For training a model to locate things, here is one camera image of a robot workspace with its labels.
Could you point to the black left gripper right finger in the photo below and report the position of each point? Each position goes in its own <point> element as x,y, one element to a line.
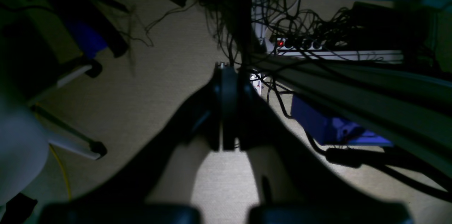
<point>289,177</point>

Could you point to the white power strip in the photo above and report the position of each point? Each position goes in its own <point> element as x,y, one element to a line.
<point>288,28</point>

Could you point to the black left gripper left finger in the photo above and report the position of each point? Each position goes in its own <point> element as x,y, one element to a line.
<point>165,169</point>

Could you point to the blue box on floor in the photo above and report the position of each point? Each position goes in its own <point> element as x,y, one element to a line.
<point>328,129</point>

